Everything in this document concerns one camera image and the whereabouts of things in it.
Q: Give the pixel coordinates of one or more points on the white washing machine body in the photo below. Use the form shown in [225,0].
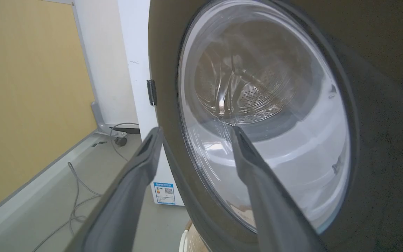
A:
[142,98]

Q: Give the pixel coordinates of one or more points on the grey metal partition foot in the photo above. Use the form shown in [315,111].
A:
[100,120]

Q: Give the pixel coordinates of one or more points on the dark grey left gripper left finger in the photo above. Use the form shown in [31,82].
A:
[124,199]

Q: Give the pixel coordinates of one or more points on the black caster wheel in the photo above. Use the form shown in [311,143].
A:
[120,141]

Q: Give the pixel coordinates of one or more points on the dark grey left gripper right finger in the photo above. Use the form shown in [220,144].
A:
[271,203]

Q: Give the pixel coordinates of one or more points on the blue energy label sticker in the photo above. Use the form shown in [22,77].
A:
[164,193]

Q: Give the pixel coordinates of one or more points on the beige laundry basket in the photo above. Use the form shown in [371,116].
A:
[194,239]

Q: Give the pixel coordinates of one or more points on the black door latch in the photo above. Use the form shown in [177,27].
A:
[151,92]

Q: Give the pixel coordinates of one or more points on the dark round washing machine door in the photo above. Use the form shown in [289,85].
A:
[380,140]

